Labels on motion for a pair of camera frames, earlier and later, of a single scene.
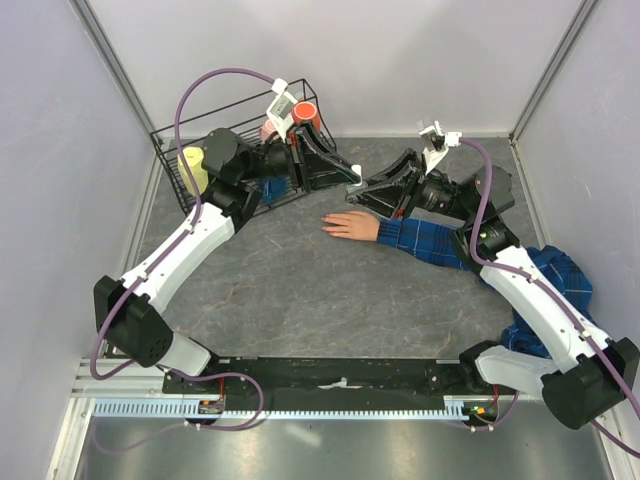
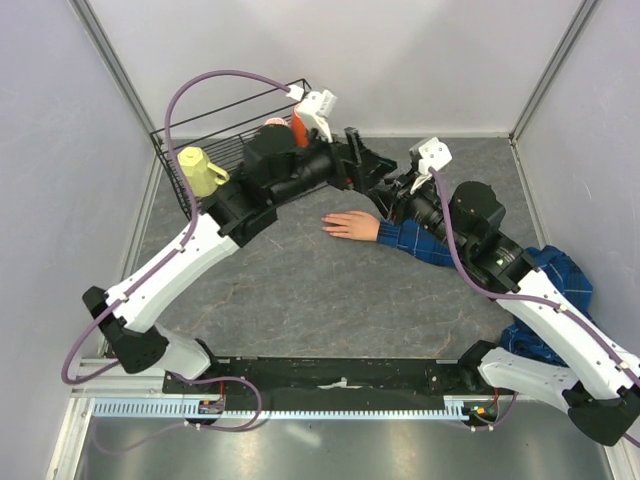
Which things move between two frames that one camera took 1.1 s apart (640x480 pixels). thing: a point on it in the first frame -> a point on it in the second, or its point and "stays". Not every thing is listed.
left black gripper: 312,167 -> 359,168
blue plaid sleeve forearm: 431,242 stays
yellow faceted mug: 194,157 stays
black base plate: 344,380 stays
